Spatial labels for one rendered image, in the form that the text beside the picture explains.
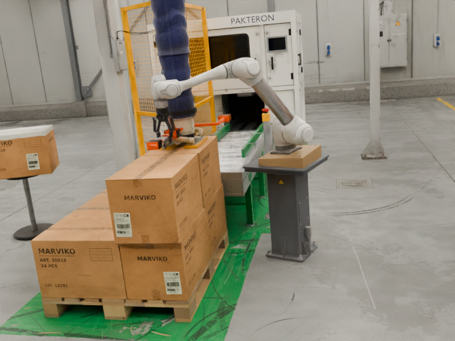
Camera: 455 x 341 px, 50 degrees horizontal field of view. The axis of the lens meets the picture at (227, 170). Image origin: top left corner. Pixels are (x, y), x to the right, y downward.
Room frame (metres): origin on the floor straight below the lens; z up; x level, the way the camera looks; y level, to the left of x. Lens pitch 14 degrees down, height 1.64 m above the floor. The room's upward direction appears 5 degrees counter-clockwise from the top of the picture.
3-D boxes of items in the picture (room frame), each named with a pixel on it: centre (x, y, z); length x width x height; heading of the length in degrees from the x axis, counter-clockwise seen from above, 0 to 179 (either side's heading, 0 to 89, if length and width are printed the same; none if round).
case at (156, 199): (2.98, 0.45, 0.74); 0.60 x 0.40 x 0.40; 168
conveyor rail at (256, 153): (5.06, -0.36, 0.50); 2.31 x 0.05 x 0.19; 167
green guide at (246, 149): (5.42, -0.38, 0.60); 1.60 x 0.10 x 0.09; 167
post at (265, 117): (4.44, -0.39, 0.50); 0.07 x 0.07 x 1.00; 77
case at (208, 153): (3.57, 0.32, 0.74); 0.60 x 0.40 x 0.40; 168
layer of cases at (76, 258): (3.39, 0.66, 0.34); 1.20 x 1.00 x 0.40; 167
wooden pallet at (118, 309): (3.39, 0.66, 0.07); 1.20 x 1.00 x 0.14; 167
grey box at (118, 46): (4.92, 0.95, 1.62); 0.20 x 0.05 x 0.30; 167
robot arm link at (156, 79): (3.16, 0.38, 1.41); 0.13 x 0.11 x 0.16; 26
